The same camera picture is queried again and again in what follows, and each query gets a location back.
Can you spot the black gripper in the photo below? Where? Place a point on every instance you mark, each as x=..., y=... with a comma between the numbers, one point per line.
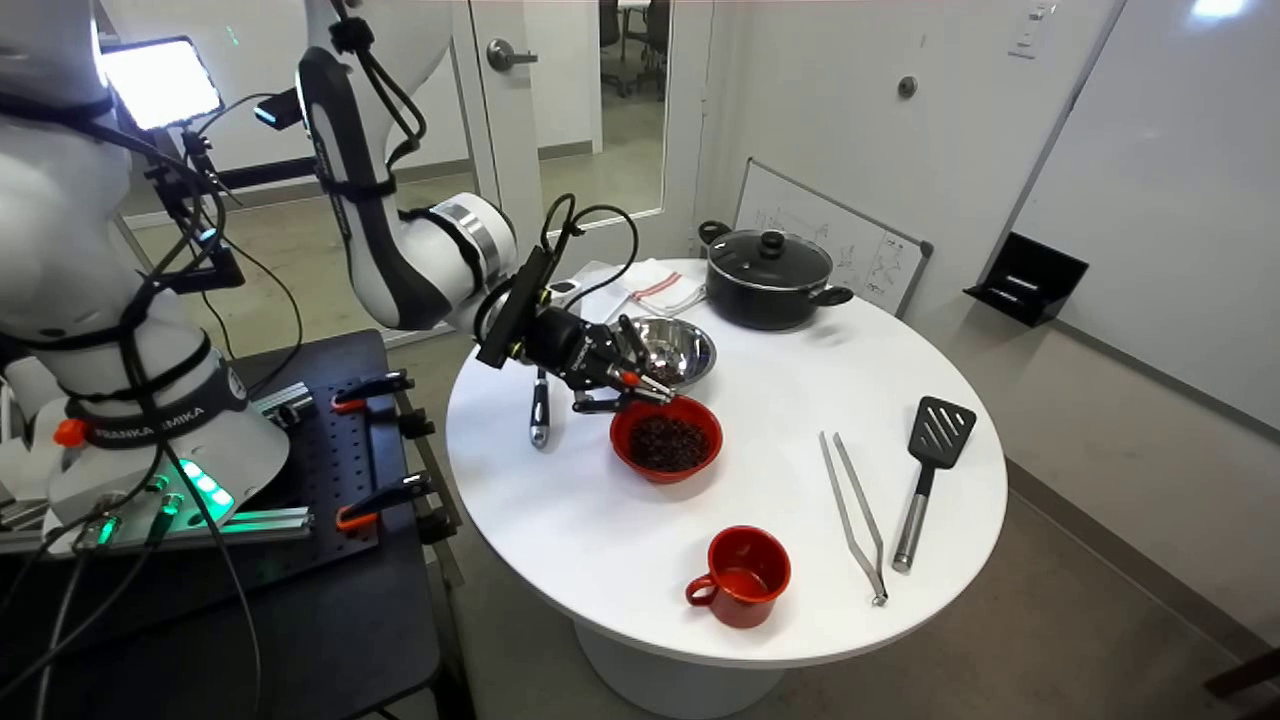
x=584, y=350

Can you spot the red cup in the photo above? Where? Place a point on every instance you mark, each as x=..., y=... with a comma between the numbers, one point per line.
x=745, y=586

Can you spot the silver metal bowl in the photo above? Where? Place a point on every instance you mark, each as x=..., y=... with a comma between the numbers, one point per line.
x=683, y=350

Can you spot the dark beans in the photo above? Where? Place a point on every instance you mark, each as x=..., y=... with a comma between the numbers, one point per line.
x=668, y=445

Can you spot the red bowl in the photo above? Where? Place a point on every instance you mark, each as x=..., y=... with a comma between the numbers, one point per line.
x=625, y=455

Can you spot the white cloth red stripes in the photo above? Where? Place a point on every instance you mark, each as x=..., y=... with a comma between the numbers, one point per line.
x=672, y=296

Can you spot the black cooking pot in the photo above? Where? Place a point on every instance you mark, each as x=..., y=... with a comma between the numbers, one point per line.
x=760, y=309

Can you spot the black pot lid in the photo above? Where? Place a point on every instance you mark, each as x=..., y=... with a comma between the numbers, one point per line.
x=765, y=263

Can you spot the small framed whiteboard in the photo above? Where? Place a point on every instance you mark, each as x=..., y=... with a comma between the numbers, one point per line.
x=867, y=252

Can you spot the orange black clamp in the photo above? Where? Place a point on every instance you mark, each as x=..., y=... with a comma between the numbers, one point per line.
x=356, y=517
x=353, y=396

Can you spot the black slotted spatula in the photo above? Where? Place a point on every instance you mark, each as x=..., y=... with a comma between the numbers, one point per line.
x=943, y=430

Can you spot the metal tongs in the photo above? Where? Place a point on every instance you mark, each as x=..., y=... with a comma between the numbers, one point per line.
x=878, y=586

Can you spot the black robot cart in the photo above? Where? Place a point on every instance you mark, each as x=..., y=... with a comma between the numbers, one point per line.
x=347, y=625

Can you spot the round door lock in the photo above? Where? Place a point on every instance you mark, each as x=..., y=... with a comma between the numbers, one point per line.
x=904, y=86

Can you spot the LED light panel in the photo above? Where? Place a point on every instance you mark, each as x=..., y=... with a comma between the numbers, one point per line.
x=158, y=83

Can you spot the orange round knob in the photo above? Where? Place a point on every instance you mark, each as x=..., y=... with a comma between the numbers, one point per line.
x=71, y=432

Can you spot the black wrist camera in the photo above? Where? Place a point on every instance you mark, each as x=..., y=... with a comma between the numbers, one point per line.
x=518, y=307

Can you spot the white table pedestal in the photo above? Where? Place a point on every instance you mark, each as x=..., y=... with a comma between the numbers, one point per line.
x=683, y=694

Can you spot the black wall holder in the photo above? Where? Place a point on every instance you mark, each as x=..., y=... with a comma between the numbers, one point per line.
x=1026, y=280

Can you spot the aluminium rail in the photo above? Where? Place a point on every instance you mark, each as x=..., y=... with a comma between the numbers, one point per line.
x=267, y=523

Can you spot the black stereo camera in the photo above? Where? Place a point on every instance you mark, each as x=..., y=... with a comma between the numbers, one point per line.
x=275, y=111

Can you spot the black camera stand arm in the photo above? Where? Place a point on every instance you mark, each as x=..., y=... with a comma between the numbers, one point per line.
x=202, y=220

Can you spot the white switch plate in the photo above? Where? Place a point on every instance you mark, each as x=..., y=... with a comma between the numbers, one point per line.
x=1029, y=39

